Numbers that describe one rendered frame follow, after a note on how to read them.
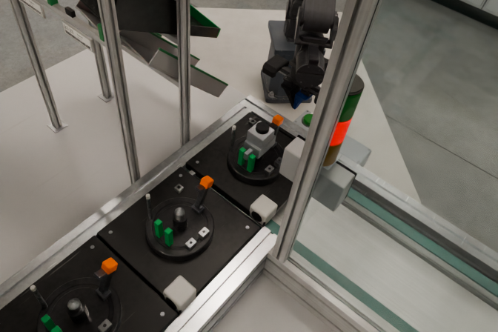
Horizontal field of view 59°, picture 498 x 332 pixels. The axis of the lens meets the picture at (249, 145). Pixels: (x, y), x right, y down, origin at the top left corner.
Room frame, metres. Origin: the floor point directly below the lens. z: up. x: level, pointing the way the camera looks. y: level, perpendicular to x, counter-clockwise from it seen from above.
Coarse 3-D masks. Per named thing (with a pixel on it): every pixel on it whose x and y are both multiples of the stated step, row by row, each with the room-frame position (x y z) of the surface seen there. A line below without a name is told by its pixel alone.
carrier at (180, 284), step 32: (160, 192) 0.55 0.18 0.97; (192, 192) 0.56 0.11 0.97; (128, 224) 0.46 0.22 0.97; (160, 224) 0.43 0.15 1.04; (192, 224) 0.47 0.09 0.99; (224, 224) 0.49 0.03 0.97; (128, 256) 0.39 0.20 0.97; (160, 256) 0.40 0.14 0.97; (192, 256) 0.40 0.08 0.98; (224, 256) 0.42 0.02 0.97; (160, 288) 0.33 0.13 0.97; (192, 288) 0.33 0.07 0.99
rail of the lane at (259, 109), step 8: (248, 96) 0.91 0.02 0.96; (248, 104) 0.88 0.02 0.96; (256, 104) 0.88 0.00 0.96; (264, 104) 0.89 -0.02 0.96; (256, 112) 0.85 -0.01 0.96; (264, 112) 0.86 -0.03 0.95; (272, 112) 0.86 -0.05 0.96; (264, 120) 0.83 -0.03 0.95; (288, 120) 0.84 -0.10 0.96; (280, 128) 0.80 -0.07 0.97; (288, 128) 0.81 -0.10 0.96; (296, 128) 0.81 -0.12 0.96; (288, 136) 0.78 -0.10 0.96; (296, 136) 0.78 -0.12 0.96; (304, 136) 0.79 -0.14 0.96
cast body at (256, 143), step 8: (256, 128) 0.67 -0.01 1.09; (264, 128) 0.67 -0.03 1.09; (272, 128) 0.68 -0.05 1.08; (248, 136) 0.66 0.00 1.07; (256, 136) 0.65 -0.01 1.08; (264, 136) 0.65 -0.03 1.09; (272, 136) 0.67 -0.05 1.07; (248, 144) 0.65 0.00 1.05; (256, 144) 0.65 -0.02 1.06; (264, 144) 0.65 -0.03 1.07; (272, 144) 0.68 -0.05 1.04; (248, 152) 0.64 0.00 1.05; (256, 152) 0.64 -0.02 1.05; (264, 152) 0.65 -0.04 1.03
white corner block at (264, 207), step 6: (258, 198) 0.56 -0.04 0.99; (264, 198) 0.56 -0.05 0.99; (252, 204) 0.54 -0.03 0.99; (258, 204) 0.54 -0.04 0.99; (264, 204) 0.54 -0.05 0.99; (270, 204) 0.54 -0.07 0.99; (252, 210) 0.53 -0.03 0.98; (258, 210) 0.52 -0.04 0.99; (264, 210) 0.53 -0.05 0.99; (270, 210) 0.53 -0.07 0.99; (252, 216) 0.53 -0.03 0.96; (258, 216) 0.52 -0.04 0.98; (264, 216) 0.51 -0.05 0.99; (270, 216) 0.53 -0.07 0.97
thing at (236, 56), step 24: (216, 24) 1.38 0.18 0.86; (240, 24) 1.40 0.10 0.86; (264, 24) 1.42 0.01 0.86; (192, 48) 1.22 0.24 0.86; (216, 48) 1.24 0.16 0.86; (240, 48) 1.26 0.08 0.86; (264, 48) 1.28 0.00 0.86; (216, 72) 1.11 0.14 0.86; (240, 72) 1.13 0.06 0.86; (264, 96) 1.03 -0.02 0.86; (312, 96) 1.06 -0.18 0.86
